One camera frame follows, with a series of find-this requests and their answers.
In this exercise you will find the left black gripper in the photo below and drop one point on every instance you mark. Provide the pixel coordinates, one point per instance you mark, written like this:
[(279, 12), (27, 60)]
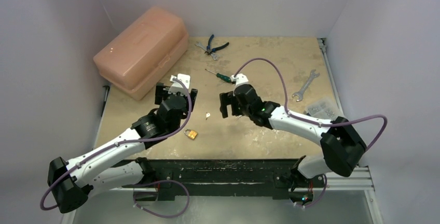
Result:
[(160, 94)]

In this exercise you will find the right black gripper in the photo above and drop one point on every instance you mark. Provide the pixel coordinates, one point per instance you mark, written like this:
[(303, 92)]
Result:
[(229, 102)]

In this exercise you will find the brass padlock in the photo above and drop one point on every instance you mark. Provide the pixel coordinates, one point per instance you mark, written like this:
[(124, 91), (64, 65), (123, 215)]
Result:
[(192, 134)]

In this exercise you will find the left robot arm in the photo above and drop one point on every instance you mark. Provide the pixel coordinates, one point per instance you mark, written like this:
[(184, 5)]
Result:
[(72, 182)]

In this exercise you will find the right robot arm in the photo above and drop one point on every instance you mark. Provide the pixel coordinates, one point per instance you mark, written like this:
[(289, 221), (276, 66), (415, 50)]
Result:
[(342, 147)]

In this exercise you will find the small silver wrench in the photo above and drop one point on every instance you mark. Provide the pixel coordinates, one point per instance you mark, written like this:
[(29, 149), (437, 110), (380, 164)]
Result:
[(213, 55)]

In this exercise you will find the pink plastic toolbox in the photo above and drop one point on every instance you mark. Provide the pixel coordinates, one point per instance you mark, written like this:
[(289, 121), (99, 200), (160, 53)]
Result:
[(144, 52)]

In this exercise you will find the large silver wrench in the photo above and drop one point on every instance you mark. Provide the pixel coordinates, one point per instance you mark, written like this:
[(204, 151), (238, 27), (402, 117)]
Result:
[(299, 95)]

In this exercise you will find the clear plastic screw box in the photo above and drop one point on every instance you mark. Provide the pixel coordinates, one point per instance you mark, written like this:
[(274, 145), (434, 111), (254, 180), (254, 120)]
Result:
[(324, 108)]

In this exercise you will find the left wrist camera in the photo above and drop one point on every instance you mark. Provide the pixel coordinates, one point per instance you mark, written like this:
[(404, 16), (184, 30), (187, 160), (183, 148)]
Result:
[(179, 82)]

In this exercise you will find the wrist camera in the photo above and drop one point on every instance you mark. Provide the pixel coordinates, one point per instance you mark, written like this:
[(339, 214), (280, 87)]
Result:
[(239, 79), (179, 82)]

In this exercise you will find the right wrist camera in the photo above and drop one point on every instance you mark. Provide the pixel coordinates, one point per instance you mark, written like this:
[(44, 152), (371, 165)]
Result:
[(239, 79)]

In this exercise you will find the green handled screwdriver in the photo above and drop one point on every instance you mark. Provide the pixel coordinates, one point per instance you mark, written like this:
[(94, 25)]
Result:
[(220, 76)]

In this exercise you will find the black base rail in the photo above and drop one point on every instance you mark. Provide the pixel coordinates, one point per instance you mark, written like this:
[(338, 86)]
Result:
[(224, 178)]

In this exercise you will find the aluminium frame rail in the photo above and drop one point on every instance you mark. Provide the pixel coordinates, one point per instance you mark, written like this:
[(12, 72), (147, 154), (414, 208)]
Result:
[(360, 180)]

